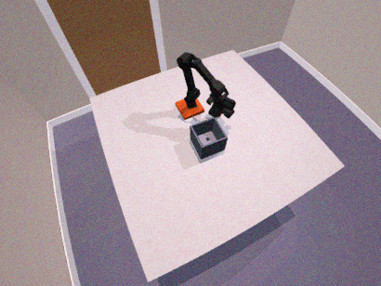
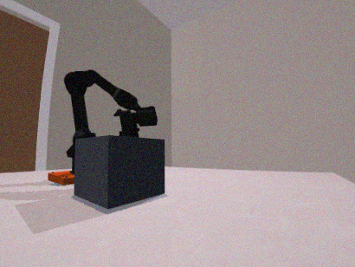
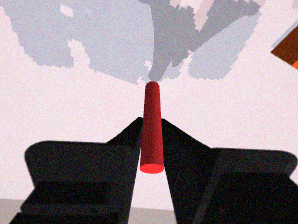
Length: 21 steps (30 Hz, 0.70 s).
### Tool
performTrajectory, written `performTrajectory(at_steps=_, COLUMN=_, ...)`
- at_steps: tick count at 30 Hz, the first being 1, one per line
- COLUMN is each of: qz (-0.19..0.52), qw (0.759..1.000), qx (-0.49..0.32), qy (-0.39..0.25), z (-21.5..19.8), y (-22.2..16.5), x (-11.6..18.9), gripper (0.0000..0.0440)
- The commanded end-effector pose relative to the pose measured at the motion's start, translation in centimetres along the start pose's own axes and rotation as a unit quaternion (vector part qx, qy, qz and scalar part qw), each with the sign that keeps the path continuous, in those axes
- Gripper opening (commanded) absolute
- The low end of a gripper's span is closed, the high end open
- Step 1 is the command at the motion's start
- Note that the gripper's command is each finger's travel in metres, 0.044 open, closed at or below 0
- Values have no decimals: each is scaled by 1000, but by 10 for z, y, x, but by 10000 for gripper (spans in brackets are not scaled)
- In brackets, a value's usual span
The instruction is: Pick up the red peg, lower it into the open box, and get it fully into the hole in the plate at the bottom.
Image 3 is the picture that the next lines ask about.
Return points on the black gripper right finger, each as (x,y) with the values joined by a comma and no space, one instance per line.
(193,169)

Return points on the red peg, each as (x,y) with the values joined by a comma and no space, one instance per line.
(151,159)

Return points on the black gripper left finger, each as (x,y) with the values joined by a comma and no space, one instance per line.
(115,161)

